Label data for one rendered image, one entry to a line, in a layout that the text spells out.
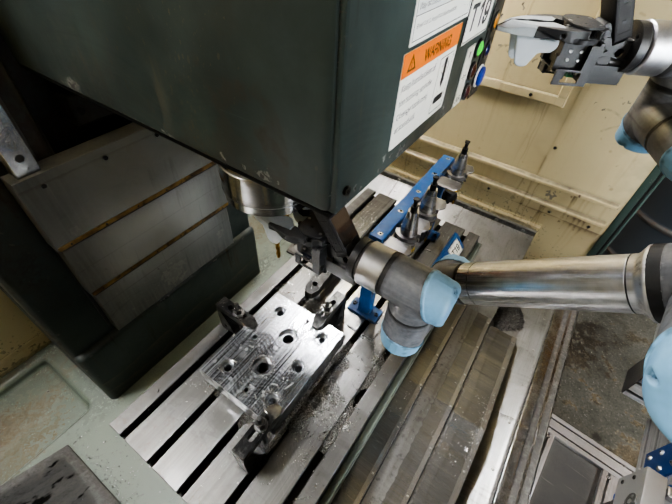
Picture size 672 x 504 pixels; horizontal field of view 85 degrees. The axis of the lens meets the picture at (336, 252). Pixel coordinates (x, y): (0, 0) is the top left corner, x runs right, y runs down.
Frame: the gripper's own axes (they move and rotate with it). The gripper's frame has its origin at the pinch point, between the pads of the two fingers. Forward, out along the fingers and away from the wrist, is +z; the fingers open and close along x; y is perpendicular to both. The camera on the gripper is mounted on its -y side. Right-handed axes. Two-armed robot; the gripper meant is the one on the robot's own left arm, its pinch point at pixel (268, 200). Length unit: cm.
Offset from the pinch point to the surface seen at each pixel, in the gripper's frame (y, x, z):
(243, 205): -5.2, -7.9, -2.5
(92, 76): -19.9, -12.5, 18.3
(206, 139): -18.5, -12.6, -3.3
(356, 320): 53, 21, -12
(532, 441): 62, 23, -68
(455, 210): 58, 97, -15
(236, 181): -9.4, -8.0, -1.9
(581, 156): 20, 100, -47
